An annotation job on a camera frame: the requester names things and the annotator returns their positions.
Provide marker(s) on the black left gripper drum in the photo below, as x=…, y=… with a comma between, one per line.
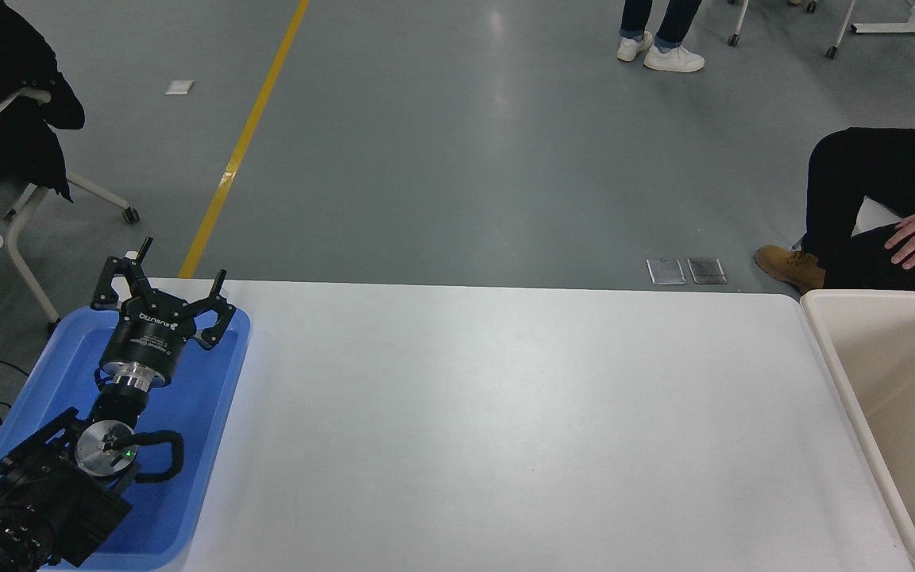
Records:
x=148, y=334

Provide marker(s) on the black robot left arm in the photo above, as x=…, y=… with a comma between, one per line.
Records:
x=52, y=500

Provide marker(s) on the large pale bin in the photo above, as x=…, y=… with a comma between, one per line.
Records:
x=886, y=381

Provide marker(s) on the blue plastic tray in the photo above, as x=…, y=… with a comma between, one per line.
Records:
x=187, y=413

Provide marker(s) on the white seat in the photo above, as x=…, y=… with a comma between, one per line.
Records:
x=874, y=216

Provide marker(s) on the person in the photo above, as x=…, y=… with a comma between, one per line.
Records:
x=17, y=119
x=672, y=57
x=847, y=175

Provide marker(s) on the metal floor plate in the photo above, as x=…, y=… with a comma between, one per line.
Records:
x=706, y=270
x=665, y=272

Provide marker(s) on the white metal base frame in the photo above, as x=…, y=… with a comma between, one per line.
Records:
x=902, y=28

